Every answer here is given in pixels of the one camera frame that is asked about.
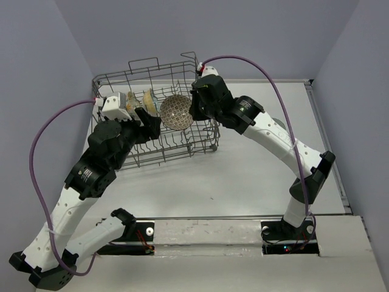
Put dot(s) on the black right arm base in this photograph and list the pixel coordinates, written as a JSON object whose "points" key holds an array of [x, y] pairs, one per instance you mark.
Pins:
{"points": [[279, 238]]}

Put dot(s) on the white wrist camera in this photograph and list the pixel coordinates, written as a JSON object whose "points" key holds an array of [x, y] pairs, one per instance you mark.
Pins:
{"points": [[114, 107], [203, 70]]}

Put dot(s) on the plain teal bowl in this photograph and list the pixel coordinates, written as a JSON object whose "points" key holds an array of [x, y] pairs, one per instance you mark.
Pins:
{"points": [[280, 123]]}

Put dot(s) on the orange flower bowl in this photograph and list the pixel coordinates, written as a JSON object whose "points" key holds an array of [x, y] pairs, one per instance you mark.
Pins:
{"points": [[132, 103]]}

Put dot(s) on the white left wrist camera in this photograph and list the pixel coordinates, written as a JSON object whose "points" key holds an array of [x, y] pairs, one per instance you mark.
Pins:
{"points": [[114, 107]]}

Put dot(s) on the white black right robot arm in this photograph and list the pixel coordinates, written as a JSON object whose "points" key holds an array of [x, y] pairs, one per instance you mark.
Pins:
{"points": [[311, 167]]}

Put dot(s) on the brown patterned bowl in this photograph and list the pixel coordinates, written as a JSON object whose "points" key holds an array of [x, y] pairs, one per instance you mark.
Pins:
{"points": [[174, 112]]}

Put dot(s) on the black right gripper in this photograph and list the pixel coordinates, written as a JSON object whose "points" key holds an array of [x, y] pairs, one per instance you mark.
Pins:
{"points": [[197, 114]]}

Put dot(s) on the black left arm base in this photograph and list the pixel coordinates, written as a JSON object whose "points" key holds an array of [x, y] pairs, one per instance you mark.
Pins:
{"points": [[135, 241]]}

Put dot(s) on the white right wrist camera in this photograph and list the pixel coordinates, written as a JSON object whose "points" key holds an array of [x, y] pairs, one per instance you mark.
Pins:
{"points": [[203, 70]]}

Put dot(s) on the teal yellow sun bowl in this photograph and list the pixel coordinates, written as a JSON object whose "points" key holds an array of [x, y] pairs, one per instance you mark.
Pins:
{"points": [[150, 103]]}

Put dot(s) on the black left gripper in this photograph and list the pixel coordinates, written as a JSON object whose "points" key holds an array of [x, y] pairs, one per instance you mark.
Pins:
{"points": [[150, 121]]}

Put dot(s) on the grey wire dish rack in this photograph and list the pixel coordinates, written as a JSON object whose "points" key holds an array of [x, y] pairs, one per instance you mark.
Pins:
{"points": [[165, 80]]}

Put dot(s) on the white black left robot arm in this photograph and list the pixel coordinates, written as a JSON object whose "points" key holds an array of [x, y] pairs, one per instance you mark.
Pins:
{"points": [[53, 257]]}

